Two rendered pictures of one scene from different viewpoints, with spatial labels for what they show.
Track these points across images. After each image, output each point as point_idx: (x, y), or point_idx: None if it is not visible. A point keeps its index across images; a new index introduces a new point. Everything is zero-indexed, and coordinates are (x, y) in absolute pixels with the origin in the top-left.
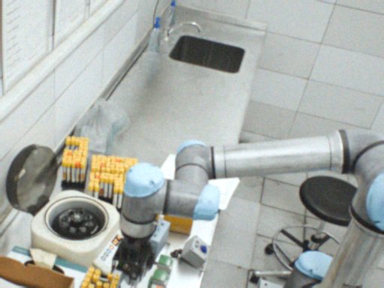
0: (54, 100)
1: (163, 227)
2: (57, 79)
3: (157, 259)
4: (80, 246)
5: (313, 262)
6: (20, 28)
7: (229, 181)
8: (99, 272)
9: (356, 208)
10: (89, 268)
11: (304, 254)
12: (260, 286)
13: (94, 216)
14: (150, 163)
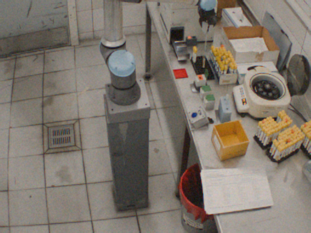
0: None
1: (224, 107)
2: None
3: (217, 111)
4: (251, 74)
5: (126, 56)
6: None
7: (212, 204)
8: (231, 65)
9: None
10: (237, 65)
11: (132, 60)
12: (148, 102)
13: (262, 94)
14: (279, 189)
